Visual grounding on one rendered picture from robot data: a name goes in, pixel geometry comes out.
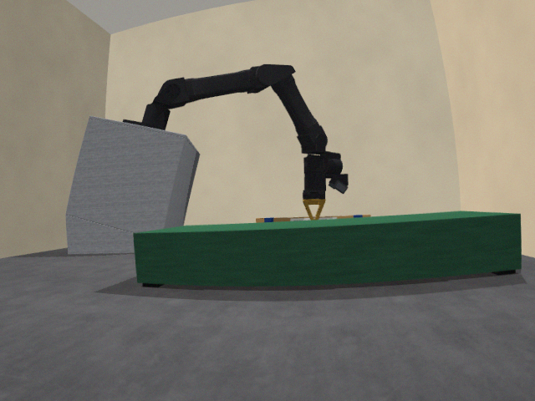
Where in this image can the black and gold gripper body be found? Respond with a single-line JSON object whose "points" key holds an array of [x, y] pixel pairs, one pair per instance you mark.
{"points": [[309, 186]]}

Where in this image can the low green platform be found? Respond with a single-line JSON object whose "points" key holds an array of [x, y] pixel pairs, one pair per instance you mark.
{"points": [[332, 251]]}

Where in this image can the brown welding electrode pack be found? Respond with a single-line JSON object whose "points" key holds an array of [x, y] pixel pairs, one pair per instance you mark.
{"points": [[305, 218]]}

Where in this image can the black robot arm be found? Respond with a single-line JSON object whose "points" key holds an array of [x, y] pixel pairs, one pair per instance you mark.
{"points": [[311, 135]]}

